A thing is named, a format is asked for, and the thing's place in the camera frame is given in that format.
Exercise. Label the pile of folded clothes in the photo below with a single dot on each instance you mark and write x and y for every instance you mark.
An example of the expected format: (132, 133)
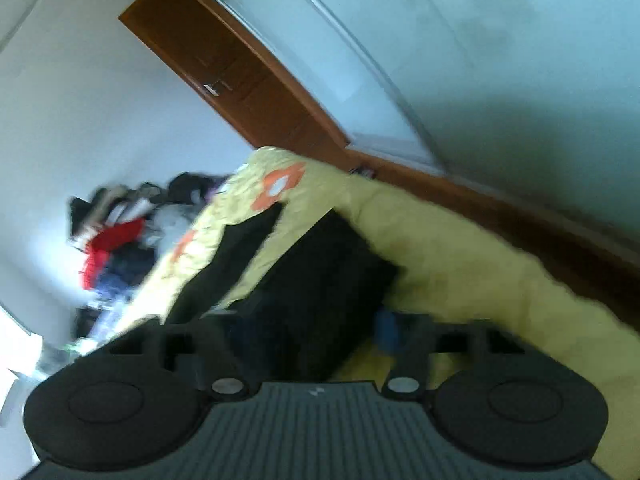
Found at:
(168, 210)

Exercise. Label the brown wooden door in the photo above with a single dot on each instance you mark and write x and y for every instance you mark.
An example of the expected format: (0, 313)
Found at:
(211, 53)

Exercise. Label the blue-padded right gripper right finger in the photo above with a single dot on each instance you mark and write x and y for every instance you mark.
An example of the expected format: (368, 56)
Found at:
(413, 340)

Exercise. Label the white wardrobe with flower decals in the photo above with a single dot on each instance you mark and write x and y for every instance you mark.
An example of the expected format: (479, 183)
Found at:
(536, 99)

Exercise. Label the red jacket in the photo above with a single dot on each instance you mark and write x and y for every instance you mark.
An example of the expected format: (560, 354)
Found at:
(101, 246)

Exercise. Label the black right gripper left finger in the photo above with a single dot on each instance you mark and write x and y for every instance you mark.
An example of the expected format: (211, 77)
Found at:
(198, 354)

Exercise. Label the yellow carrot-print bedspread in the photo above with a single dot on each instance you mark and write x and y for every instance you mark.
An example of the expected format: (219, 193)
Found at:
(451, 268)

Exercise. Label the black pants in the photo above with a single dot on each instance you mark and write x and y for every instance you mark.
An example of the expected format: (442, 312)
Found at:
(314, 307)

